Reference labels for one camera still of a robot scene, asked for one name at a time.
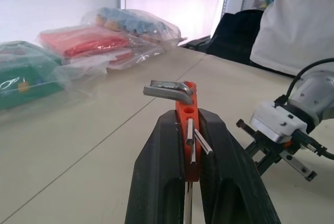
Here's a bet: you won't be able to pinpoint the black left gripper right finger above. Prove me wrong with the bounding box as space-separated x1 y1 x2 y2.
198 108 281 224

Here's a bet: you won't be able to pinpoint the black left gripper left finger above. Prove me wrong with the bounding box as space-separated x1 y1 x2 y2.
124 109 187 224

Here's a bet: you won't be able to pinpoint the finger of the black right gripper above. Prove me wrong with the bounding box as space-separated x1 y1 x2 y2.
255 150 283 175
244 140 266 158

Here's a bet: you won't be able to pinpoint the orange hex key holder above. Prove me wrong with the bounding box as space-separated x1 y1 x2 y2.
174 80 203 183

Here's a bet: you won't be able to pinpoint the thin silver hex key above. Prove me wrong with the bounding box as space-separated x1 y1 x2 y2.
190 127 198 165

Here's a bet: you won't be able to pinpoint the medium silver hex key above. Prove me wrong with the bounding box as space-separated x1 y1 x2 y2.
185 118 196 147
194 128 214 155

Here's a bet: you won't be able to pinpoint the large silver hex key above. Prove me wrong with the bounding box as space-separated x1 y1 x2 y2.
142 85 194 105
150 79 194 96

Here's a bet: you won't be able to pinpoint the black chair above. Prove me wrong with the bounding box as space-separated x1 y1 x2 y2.
182 9 265 66

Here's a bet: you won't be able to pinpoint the person in white shirt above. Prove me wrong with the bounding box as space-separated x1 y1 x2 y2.
246 0 334 76

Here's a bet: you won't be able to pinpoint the red items in plastic bag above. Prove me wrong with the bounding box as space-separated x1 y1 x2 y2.
35 23 165 75

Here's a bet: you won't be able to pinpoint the blue items in plastic bag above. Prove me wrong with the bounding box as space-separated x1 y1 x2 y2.
80 6 182 46

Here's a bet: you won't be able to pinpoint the green box in plastic bag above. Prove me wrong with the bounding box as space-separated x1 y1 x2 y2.
0 40 71 116

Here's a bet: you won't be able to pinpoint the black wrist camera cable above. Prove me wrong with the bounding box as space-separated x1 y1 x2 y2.
294 128 334 161

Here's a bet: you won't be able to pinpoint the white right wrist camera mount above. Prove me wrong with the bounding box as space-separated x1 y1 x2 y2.
249 100 308 144

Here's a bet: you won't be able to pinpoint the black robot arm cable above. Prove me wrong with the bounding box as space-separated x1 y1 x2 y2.
285 57 334 104

